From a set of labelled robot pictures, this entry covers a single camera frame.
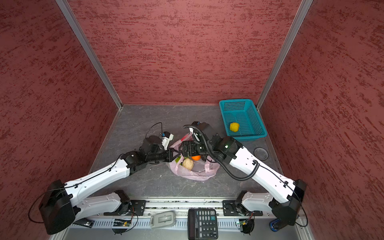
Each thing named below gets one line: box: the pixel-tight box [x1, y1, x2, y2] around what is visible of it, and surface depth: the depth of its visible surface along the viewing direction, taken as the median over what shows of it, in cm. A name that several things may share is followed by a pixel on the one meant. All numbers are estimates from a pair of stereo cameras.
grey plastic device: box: [150, 211, 176, 229], surface depth 70 cm
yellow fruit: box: [229, 122, 240, 133], surface depth 105 cm
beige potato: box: [182, 157, 194, 170], surface depth 85 cm
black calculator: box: [187, 208, 219, 240], surface depth 69 cm
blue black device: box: [269, 218, 282, 232], surface depth 70 cm
